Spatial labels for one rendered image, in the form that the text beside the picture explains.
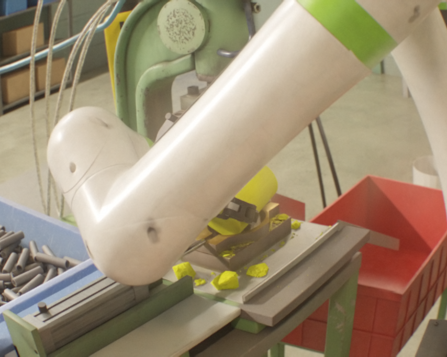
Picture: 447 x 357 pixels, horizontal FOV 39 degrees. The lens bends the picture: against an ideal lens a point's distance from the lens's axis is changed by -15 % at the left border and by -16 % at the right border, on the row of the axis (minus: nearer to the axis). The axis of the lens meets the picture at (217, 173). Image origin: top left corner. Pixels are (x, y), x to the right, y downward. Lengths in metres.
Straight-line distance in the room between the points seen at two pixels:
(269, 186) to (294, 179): 3.02
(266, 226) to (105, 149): 0.39
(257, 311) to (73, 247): 0.34
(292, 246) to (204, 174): 0.46
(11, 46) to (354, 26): 6.18
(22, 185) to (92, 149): 0.87
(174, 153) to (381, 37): 0.24
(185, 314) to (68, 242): 0.28
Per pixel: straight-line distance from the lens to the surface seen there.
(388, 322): 1.48
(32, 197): 1.55
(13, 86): 6.63
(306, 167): 4.29
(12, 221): 1.27
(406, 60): 0.84
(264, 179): 1.09
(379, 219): 2.09
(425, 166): 3.43
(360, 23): 0.63
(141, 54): 1.11
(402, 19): 0.64
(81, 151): 0.78
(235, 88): 0.66
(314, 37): 0.63
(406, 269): 1.97
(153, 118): 1.12
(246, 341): 0.96
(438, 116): 0.85
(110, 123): 0.80
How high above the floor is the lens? 1.50
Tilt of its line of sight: 21 degrees down
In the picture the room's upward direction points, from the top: 4 degrees counter-clockwise
